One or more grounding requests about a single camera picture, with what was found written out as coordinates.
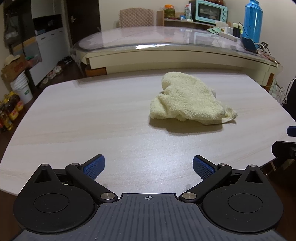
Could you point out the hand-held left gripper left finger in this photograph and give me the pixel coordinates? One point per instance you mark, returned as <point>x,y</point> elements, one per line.
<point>93,166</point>

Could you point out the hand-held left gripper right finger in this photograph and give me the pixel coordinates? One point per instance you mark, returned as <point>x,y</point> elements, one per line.
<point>203,166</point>

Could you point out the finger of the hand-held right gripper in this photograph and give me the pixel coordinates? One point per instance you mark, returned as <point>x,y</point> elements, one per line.
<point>291,131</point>
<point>284,149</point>

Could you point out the cream terry towel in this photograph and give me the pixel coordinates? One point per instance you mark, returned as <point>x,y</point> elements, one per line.
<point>189,99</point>

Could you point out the blue phone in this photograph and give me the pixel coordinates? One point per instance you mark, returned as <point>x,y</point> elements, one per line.
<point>249,44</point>

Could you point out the white shoe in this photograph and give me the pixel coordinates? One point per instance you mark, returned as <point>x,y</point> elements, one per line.
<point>57,70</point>
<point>50,75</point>
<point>44,80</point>

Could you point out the white bucket green label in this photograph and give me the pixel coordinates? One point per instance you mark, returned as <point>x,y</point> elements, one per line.
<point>24,93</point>

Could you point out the cluster of cooking oil bottles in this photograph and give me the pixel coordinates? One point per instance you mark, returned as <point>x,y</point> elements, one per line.
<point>10,109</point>

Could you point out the dark shoe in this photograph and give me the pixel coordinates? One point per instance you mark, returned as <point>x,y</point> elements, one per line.
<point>67,60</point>

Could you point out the white plastic bucket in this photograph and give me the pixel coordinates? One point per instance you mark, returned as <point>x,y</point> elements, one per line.
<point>18,82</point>

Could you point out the black charger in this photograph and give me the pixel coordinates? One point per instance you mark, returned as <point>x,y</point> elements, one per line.
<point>236,32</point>

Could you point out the white power strip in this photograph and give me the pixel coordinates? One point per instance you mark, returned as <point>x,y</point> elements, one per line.
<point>227,36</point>

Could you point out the blue thermos flask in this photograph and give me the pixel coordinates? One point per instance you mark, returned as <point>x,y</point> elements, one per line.
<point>251,20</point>

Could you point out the glass-topped beige table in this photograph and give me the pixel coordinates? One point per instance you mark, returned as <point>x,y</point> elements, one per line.
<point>161,51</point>

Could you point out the cardboard box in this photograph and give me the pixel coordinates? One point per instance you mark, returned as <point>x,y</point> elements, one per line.
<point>12,69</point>

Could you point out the green paper item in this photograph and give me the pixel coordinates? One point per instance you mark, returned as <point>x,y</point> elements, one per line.
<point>214,30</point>

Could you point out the white cabinet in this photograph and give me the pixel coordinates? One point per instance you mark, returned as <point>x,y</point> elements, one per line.
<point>50,46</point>

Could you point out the straw hat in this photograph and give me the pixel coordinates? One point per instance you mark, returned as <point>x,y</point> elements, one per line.
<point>11,59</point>

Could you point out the teal toaster oven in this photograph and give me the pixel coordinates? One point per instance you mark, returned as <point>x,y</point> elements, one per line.
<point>209,11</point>

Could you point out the dark wooden door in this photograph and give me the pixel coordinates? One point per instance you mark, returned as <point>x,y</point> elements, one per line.
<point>81,20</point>

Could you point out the wooden side shelf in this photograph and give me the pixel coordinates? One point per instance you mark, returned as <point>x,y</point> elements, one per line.
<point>175,22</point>

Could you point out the glass jar orange lid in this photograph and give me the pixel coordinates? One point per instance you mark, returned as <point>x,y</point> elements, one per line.
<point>169,11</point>

